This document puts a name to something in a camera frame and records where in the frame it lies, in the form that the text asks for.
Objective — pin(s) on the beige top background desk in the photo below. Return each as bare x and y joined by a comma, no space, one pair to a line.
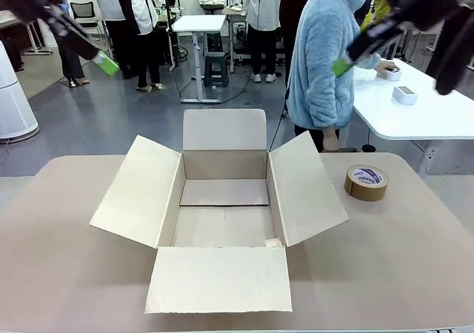
15,20

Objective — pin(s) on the person in blue fleece jacket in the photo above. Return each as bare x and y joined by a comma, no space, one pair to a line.
318,70

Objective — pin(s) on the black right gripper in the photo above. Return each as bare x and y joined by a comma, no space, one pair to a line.
422,0

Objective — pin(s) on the person's right hand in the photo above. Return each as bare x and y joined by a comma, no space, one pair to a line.
331,138

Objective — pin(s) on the brown cardboard shipping box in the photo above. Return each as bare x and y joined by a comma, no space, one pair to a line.
222,281

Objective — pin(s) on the person in dark red top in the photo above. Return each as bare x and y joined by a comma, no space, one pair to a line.
292,11

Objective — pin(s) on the black mesh office chair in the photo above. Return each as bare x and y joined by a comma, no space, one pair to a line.
83,13

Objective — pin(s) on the white side table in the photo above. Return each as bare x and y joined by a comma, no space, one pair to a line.
407,118

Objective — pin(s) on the brown packing tape roll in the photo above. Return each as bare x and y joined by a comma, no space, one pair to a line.
364,192

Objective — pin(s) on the person in long white coat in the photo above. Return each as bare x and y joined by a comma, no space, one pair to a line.
263,15

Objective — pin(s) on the black chair with white cloth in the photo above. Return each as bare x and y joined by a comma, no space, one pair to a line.
211,0

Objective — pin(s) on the black tripod stand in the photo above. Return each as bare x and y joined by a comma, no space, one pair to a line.
171,22

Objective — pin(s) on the person blue shirt dark trousers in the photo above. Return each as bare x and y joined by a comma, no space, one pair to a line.
72,66

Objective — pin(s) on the white rectangular clock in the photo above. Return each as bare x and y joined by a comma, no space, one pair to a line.
393,74
404,95

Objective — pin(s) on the person white coat black apron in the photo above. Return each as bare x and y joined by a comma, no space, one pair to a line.
142,15

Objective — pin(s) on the dark plastic step stool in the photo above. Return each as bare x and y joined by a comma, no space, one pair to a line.
216,66

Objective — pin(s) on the white standing desk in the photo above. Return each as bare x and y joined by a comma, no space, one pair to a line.
200,24

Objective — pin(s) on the person white shirt black trousers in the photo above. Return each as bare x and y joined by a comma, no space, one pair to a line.
107,0

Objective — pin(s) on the white air purifier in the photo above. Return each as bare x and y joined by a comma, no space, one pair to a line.
13,100

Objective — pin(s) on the person in yellow apron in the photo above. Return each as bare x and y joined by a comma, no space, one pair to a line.
376,11

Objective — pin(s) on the person's left hand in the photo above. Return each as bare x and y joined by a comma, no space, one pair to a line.
385,66

